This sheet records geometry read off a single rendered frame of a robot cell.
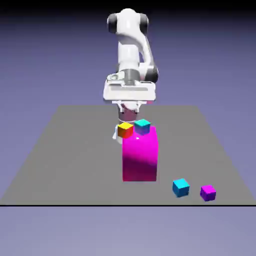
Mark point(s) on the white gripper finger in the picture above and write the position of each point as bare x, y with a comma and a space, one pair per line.
137, 107
121, 106

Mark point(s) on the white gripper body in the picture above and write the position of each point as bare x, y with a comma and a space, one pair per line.
129, 93

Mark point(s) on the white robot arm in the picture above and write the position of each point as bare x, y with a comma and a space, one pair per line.
128, 40

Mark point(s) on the small teal cube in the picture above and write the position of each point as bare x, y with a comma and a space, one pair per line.
142, 127

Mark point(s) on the small yellow cube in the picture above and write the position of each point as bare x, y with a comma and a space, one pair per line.
125, 130

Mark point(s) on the small cyan cube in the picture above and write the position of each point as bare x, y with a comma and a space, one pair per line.
181, 188

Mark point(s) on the small purple cube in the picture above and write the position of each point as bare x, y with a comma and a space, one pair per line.
208, 193

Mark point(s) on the large magenta box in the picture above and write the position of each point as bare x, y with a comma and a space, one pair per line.
140, 156

